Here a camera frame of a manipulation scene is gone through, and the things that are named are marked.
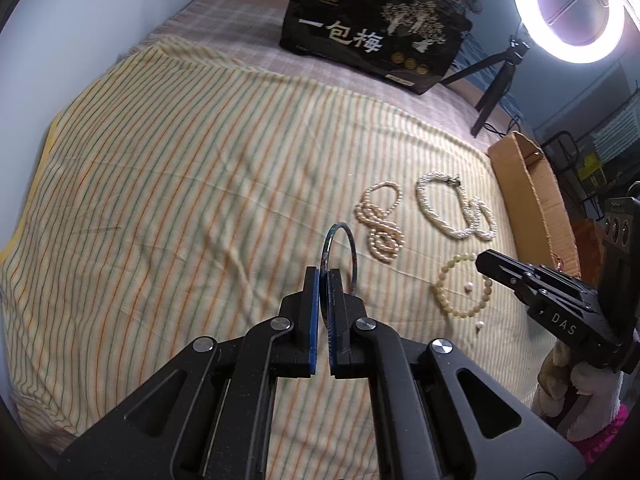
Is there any black printed gift box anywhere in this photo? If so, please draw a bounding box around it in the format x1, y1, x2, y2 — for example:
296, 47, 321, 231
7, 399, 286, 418
279, 0, 475, 96

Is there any black cable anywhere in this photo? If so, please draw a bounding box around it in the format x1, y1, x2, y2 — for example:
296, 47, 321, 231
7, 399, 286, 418
482, 116, 523, 140

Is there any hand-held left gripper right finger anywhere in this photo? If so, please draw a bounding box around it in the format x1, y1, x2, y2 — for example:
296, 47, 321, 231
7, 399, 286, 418
327, 267, 587, 480

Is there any cardboard box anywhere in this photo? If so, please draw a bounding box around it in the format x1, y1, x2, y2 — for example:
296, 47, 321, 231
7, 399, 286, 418
488, 131, 581, 279

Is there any yellow striped sheet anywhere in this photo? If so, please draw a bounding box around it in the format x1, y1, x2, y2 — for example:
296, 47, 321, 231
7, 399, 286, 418
0, 35, 558, 453

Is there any black metal rack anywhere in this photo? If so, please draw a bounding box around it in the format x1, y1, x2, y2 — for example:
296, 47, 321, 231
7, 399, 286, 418
541, 131, 607, 221

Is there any black tripod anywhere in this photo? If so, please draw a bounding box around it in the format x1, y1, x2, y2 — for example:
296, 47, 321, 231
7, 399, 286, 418
437, 22, 535, 137

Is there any cream bead bracelet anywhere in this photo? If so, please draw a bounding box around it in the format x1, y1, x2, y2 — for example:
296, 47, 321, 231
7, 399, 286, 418
434, 253, 494, 318

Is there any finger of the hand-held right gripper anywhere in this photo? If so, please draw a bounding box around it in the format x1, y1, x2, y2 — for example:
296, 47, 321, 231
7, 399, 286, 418
475, 255, 541, 307
486, 249, 596, 292

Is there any person's right forearm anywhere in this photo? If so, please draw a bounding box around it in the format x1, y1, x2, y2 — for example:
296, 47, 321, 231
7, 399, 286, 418
531, 332, 632, 443

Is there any white pearl necklace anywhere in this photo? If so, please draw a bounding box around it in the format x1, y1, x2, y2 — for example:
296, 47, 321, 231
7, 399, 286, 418
415, 172, 498, 241

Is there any pink pearl necklace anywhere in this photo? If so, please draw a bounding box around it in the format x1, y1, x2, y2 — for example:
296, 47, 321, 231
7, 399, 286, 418
354, 183, 404, 261

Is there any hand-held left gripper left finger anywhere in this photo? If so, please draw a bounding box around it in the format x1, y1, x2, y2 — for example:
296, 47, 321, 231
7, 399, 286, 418
57, 266, 321, 480

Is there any ring light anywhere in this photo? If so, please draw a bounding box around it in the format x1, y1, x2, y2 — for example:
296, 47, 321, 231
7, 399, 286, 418
511, 0, 627, 65

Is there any blue bangle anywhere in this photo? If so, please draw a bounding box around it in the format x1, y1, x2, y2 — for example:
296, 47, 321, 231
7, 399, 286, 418
319, 224, 360, 332

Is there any pink plaid bed sheet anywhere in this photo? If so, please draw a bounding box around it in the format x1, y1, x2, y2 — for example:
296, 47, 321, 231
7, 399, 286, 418
142, 0, 493, 156

